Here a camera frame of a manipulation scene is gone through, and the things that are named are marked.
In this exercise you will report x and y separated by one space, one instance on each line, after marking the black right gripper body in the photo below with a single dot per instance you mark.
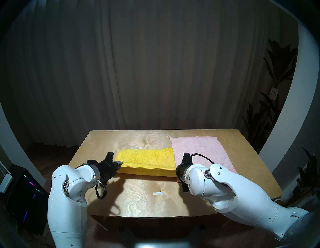
181 172

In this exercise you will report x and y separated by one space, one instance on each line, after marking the grey pleated curtain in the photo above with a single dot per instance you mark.
150 62

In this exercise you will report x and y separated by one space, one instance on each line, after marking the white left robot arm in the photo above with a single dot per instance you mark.
67 212

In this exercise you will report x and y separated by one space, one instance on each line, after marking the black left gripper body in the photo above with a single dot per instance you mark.
107 170

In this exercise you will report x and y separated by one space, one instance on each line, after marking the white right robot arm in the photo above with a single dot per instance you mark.
237 195

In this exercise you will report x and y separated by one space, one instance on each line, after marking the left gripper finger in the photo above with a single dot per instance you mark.
118 164
117 169

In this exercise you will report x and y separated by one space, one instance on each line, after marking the white wall device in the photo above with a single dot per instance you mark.
6 182

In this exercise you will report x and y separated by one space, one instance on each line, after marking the tall dark leafy plant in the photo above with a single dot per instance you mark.
280 65

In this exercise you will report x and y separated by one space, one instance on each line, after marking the yellow terry towel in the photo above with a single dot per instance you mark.
147 157

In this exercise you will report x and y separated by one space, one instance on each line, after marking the white plant tag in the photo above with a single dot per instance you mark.
273 92

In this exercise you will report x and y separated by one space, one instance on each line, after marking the pink terry towel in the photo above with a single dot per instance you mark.
200 147

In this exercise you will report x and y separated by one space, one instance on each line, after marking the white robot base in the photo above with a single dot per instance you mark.
162 244

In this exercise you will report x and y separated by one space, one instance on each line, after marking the black computer tower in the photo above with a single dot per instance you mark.
27 195

